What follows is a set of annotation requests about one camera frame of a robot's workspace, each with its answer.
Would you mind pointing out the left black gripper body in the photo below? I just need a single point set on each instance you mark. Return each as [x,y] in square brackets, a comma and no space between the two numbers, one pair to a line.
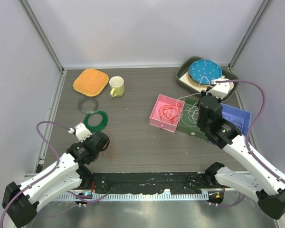
[96,156]

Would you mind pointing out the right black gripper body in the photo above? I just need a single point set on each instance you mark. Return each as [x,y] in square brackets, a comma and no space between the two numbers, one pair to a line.
[200,122]

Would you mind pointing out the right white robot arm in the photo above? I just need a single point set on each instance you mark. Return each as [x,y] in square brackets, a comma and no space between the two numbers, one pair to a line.
[267,184]

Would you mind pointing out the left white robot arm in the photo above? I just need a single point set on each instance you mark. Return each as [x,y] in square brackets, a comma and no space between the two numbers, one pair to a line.
[22,202]

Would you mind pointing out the green drawer box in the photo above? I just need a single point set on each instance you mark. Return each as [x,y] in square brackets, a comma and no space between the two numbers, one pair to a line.
[188,120]

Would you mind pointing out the blue drawer box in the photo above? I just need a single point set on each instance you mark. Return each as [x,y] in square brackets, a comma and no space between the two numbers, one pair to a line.
[238,117]

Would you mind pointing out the pink mug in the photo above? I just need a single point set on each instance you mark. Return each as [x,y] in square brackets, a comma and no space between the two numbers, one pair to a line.
[231,86]

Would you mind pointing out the blue dotted plate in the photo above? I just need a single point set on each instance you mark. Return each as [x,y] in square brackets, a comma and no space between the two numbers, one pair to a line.
[203,71]

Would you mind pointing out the white square board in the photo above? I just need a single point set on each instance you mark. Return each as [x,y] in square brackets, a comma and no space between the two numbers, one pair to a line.
[183,81]

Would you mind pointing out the pink drawer box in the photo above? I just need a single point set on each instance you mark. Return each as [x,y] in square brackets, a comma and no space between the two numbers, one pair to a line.
[166,113]

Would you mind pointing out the dark green tray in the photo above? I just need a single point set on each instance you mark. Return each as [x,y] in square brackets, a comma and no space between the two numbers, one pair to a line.
[225,72]

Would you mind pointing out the orange square plate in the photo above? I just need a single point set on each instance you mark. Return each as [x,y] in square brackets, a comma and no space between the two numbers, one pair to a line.
[91,82]

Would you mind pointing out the yellow-green mug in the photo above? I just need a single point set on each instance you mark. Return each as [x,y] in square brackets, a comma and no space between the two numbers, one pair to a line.
[117,86]

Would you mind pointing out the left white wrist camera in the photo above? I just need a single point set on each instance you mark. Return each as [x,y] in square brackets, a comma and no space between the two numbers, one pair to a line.
[80,131]

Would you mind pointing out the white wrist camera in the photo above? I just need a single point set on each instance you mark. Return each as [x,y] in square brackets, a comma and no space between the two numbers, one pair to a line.
[80,131]
[219,90]

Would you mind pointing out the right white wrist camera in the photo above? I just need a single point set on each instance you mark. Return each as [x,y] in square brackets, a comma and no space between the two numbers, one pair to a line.
[219,90]

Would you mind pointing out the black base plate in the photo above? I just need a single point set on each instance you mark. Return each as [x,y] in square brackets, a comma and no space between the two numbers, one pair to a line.
[149,183]

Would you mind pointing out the white cable duct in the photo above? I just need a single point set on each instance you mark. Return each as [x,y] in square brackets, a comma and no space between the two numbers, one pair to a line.
[166,196]

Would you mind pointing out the right aluminium frame post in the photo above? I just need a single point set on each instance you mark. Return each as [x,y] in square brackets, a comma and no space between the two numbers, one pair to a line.
[250,30]

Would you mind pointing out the aluminium frame post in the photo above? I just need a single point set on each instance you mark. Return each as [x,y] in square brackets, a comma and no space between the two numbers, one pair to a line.
[40,32]
[250,30]

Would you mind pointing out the left aluminium frame post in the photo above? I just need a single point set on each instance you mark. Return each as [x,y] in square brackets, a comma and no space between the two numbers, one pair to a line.
[40,32]

